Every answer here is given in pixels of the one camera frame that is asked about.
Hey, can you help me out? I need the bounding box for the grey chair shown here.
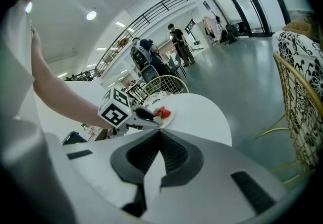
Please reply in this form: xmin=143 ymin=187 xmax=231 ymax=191
xmin=168 ymin=53 xmax=187 ymax=79
xmin=140 ymin=65 xmax=162 ymax=85

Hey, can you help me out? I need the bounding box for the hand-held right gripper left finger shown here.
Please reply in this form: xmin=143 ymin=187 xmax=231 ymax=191
xmin=50 ymin=129 xmax=162 ymax=221

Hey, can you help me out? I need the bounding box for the gold wire chair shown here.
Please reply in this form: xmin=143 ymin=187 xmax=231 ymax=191
xmin=256 ymin=30 xmax=323 ymax=183
xmin=138 ymin=75 xmax=190 ymax=104

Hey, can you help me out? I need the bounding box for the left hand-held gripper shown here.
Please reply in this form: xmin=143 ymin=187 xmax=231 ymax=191
xmin=97 ymin=87 xmax=163 ymax=137

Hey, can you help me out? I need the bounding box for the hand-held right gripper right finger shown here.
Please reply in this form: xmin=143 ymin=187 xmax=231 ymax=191
xmin=144 ymin=129 xmax=288 ymax=224

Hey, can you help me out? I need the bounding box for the round white table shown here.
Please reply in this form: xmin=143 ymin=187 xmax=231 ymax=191
xmin=141 ymin=93 xmax=233 ymax=148

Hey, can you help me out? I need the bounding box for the black mezzanine railing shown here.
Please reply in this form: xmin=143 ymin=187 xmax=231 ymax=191
xmin=94 ymin=0 xmax=187 ymax=79

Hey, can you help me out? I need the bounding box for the floral seat cushion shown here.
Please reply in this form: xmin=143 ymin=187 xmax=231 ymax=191
xmin=272 ymin=30 xmax=323 ymax=171
xmin=143 ymin=91 xmax=175 ymax=104

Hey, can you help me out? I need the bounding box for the clothes rack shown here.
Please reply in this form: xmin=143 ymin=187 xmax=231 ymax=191
xmin=201 ymin=15 xmax=224 ymax=47

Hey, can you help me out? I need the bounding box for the person's white shirt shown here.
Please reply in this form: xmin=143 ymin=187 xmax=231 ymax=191
xmin=0 ymin=0 xmax=79 ymax=224

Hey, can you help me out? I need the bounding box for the person's left forearm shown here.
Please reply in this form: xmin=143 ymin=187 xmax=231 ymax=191
xmin=32 ymin=61 xmax=114 ymax=130

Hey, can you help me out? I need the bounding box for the white plate with strawberries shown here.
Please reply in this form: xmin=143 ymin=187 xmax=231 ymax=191
xmin=151 ymin=103 xmax=176 ymax=129

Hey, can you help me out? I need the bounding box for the cardboard box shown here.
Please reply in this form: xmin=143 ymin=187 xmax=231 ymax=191
xmin=282 ymin=22 xmax=313 ymax=38

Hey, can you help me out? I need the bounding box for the pile of black bags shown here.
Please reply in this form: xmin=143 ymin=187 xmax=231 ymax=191
xmin=218 ymin=23 xmax=240 ymax=44

